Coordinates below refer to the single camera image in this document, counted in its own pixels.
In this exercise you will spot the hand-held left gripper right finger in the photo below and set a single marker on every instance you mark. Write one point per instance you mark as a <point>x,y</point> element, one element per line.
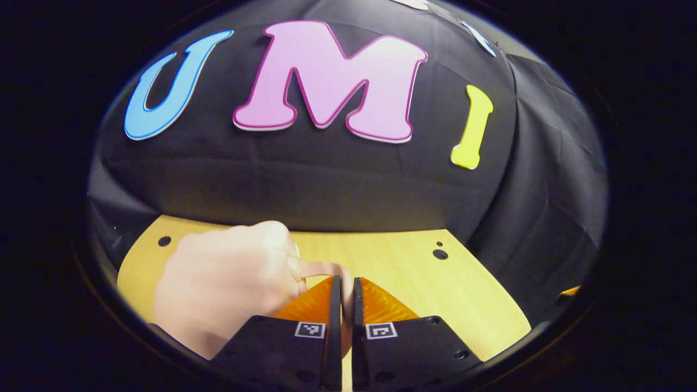
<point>358,310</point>

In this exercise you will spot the black backdrop cloth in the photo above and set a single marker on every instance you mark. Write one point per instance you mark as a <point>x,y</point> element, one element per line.
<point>326,163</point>

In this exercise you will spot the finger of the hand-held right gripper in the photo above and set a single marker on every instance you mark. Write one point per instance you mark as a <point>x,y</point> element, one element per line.
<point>570,292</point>

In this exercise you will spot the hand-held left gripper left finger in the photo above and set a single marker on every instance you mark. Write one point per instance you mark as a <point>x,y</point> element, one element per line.
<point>336,305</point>

